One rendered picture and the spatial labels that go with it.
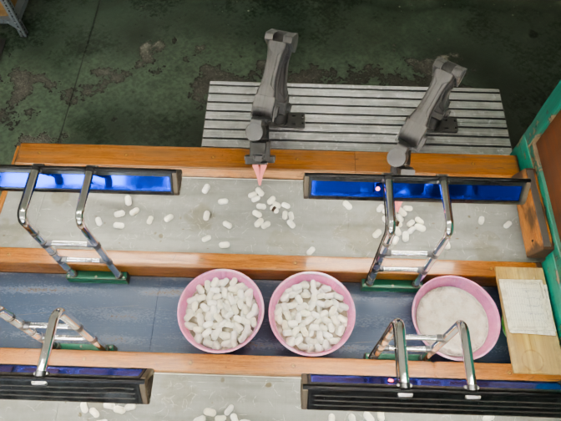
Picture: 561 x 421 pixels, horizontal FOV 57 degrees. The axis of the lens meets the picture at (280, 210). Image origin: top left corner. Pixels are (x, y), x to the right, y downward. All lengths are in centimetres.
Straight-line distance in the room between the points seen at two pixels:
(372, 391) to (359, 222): 72
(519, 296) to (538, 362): 20
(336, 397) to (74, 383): 59
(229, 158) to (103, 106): 142
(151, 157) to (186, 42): 157
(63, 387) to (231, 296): 59
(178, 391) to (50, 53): 247
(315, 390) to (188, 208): 86
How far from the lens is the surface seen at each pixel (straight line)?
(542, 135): 195
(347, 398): 126
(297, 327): 164
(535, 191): 189
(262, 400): 160
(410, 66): 331
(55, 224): 193
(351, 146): 205
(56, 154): 206
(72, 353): 171
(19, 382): 137
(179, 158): 192
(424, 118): 170
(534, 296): 181
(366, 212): 182
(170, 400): 163
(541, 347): 177
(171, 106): 308
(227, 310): 167
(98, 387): 131
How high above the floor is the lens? 232
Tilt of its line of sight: 62 degrees down
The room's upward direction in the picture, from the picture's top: straight up
